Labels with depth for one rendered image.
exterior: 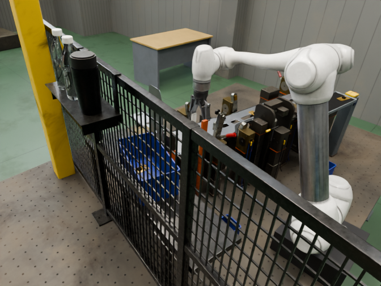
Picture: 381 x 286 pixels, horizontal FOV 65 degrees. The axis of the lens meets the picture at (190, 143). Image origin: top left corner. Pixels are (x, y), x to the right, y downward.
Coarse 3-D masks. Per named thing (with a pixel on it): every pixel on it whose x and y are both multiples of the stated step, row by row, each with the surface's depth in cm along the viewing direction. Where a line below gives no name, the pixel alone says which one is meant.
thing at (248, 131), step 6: (240, 132) 159; (246, 132) 157; (252, 132) 157; (240, 138) 160; (246, 138) 157; (252, 138) 158; (240, 144) 162; (246, 144) 158; (252, 144) 160; (240, 150) 163; (246, 150) 160; (246, 156) 163; (234, 174) 174; (240, 180) 173; (240, 186) 175
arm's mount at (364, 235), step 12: (288, 228) 137; (348, 228) 139; (288, 240) 131; (300, 252) 129; (324, 252) 126; (336, 252) 126; (300, 264) 131; (312, 264) 127; (324, 264) 122; (348, 264) 121; (312, 276) 129; (324, 276) 124
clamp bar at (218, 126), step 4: (216, 112) 145; (220, 112) 144; (224, 112) 143; (220, 116) 142; (224, 116) 143; (216, 120) 146; (220, 120) 144; (224, 120) 146; (216, 124) 147; (220, 124) 146; (216, 128) 148; (220, 128) 148; (216, 132) 148; (220, 132) 150; (216, 136) 150
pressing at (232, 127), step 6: (282, 96) 215; (288, 96) 215; (264, 102) 206; (294, 102) 208; (246, 108) 197; (252, 108) 196; (234, 114) 188; (240, 114) 189; (246, 114) 189; (210, 120) 180; (228, 120) 181; (234, 120) 182; (240, 120) 182; (246, 120) 182; (210, 126) 174; (228, 126) 176; (234, 126) 176; (174, 132) 167; (180, 132) 167; (210, 132) 169; (222, 132) 169; (228, 132) 170; (234, 132) 169; (180, 138) 162; (222, 138) 163; (180, 144) 157; (180, 150) 152; (180, 156) 150
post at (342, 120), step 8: (352, 104) 185; (344, 112) 190; (352, 112) 191; (336, 120) 196; (344, 120) 191; (336, 128) 197; (344, 128) 196; (336, 136) 199; (336, 144) 201; (336, 152) 209
